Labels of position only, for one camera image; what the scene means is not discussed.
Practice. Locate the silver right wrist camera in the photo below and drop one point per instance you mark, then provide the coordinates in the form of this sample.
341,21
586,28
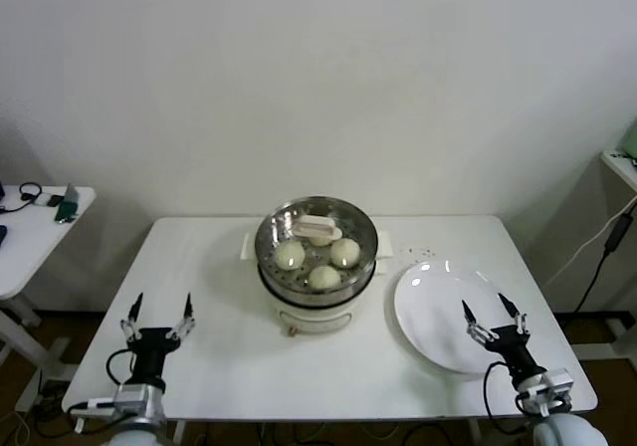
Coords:
545,387

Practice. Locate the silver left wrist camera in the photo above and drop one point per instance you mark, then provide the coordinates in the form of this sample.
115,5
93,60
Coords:
132,396

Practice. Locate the cream electric cooker base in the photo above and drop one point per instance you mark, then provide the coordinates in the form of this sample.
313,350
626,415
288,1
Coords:
313,319

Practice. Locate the white table leg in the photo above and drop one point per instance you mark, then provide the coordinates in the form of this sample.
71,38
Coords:
480,433
178,433

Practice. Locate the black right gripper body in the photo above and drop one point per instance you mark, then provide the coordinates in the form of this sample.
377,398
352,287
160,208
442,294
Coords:
512,351

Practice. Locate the white floor power strip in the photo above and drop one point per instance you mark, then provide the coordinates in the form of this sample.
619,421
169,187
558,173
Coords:
50,391

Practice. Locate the white round plate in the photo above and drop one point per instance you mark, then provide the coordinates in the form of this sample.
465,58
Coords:
433,316

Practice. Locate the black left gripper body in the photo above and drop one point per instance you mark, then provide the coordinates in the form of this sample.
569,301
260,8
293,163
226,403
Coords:
151,341

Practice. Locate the white side desk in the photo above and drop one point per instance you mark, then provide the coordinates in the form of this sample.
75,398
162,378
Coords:
35,247

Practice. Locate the white shelf board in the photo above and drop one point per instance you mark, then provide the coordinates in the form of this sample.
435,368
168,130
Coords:
622,167

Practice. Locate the white desk base frame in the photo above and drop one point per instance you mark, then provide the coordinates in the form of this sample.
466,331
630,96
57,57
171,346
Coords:
597,349

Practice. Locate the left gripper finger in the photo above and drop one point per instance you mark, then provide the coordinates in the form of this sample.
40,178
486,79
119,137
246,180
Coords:
134,316
187,316

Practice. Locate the mint green appliance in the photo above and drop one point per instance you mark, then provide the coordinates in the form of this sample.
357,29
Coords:
632,140

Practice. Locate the white steamed baozi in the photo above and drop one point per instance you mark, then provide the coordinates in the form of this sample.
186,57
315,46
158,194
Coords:
324,278
321,241
289,256
345,253

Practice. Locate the stainless steel steamer basket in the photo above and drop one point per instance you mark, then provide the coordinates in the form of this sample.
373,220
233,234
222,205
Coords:
318,297

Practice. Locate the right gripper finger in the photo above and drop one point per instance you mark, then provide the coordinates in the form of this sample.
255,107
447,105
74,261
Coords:
517,316
474,326

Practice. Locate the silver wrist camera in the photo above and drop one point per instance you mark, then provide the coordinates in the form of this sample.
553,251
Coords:
545,387
132,396

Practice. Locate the dark blue object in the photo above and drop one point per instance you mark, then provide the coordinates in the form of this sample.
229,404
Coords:
3,234

